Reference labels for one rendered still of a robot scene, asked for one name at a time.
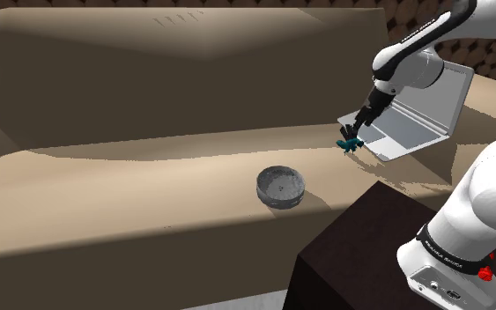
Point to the small teal toy figure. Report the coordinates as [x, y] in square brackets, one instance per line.
[350, 145]

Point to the grey round bowl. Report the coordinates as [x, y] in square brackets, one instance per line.
[280, 187]

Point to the dark robot stand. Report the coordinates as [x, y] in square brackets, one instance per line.
[359, 253]

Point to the beige sofa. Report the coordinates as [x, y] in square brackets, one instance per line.
[144, 129]

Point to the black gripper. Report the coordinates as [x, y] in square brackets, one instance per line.
[370, 109]

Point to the silver open laptop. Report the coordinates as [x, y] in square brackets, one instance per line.
[419, 124]

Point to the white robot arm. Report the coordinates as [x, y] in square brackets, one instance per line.
[484, 202]

